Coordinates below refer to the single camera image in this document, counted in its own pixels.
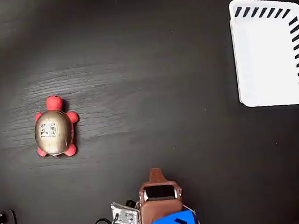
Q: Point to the brown gripper with servo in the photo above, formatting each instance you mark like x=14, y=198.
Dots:
x=161, y=208

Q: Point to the red turtle toy gold shell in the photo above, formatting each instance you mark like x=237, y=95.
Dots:
x=55, y=131

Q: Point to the white plastic basket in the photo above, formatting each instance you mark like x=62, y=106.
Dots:
x=269, y=61

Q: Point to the camera circuit board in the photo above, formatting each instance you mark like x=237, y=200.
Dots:
x=125, y=215

